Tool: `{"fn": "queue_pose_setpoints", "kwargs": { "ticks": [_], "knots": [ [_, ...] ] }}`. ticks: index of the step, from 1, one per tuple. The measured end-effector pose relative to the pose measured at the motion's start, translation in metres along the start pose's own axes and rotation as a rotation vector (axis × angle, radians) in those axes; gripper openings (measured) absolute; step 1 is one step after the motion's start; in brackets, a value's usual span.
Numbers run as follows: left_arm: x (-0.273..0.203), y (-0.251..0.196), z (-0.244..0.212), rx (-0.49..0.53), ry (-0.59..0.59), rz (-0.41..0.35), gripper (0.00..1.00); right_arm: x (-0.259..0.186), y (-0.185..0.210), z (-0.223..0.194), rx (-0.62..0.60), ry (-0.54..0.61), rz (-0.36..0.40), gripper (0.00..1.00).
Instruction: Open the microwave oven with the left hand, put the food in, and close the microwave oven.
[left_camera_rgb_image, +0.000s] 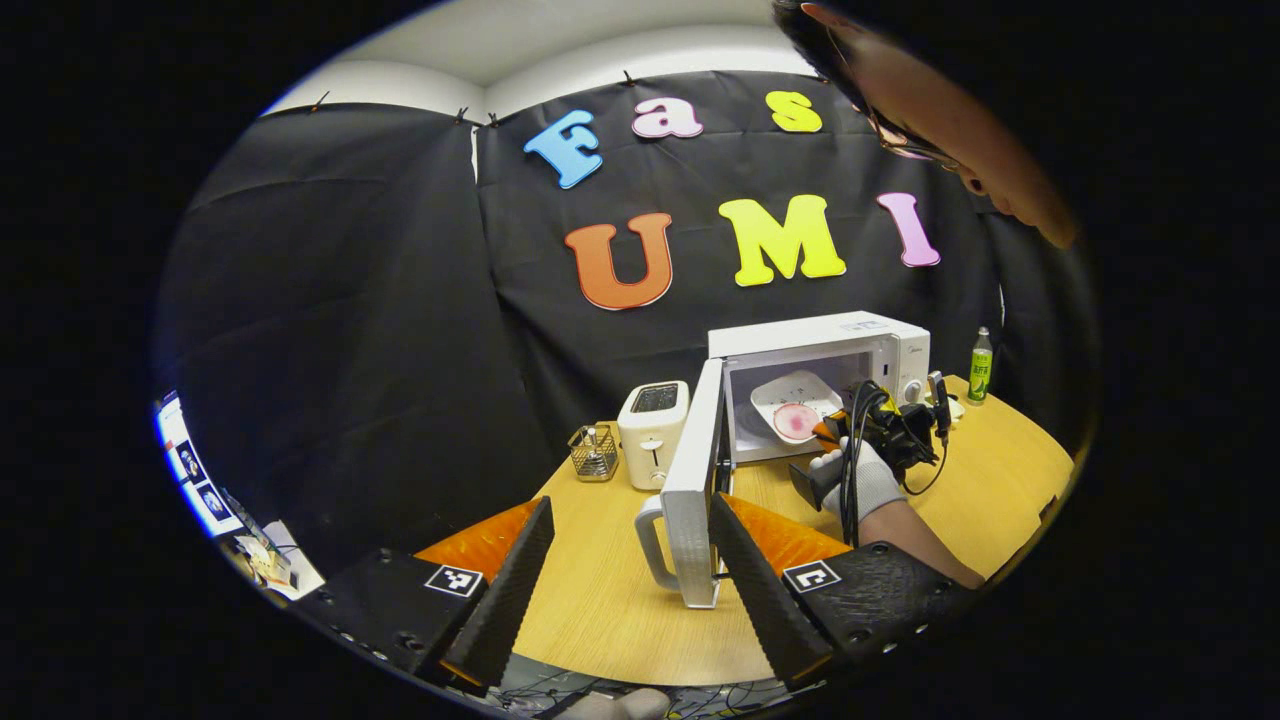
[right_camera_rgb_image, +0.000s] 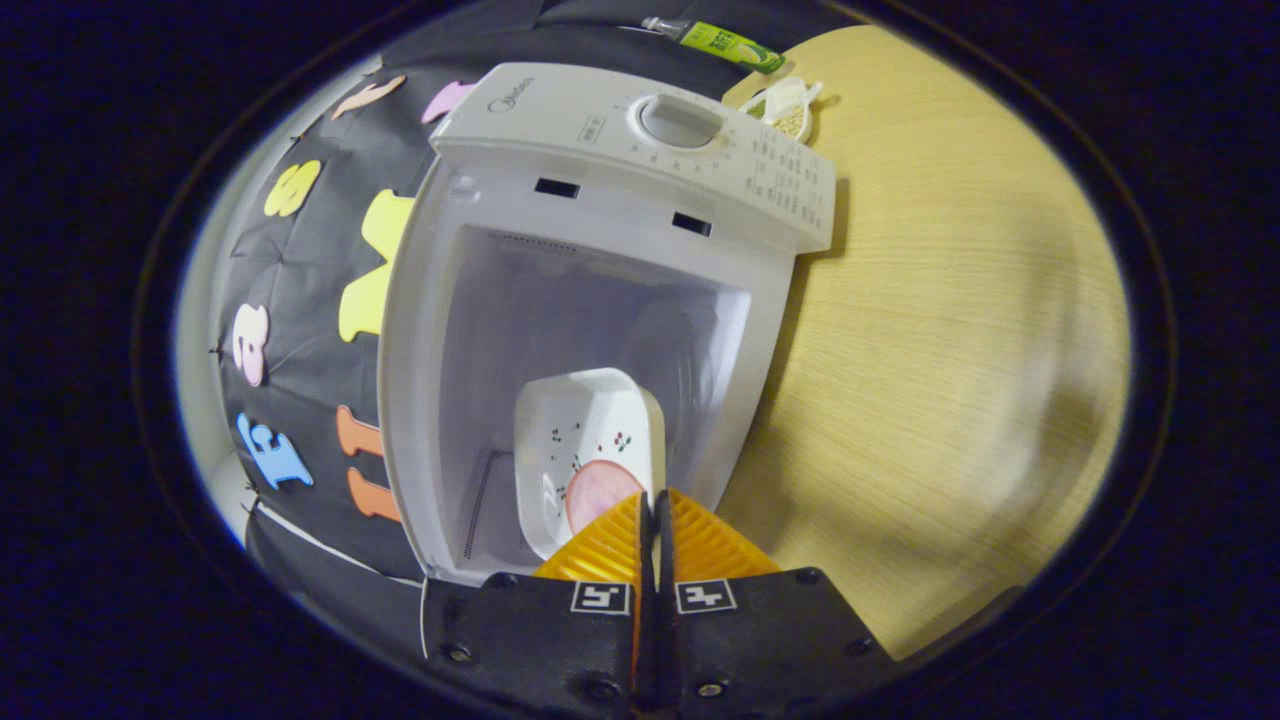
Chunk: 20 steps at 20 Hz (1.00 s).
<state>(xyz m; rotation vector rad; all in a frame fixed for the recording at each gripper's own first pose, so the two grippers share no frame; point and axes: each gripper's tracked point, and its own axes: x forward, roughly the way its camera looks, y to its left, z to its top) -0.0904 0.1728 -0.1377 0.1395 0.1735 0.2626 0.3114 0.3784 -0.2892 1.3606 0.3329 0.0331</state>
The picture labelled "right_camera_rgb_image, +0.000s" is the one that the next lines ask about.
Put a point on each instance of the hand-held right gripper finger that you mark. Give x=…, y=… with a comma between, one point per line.
x=645, y=640
x=667, y=640

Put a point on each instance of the pink ham slice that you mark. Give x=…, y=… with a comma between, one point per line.
x=598, y=490

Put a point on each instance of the white floral plate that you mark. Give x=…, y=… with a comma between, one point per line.
x=585, y=410

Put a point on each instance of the white microwave oven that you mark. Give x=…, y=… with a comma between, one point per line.
x=600, y=200

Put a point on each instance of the white divided grain dish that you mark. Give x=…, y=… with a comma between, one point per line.
x=790, y=110

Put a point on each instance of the green drink bottle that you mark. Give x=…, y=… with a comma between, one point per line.
x=725, y=42

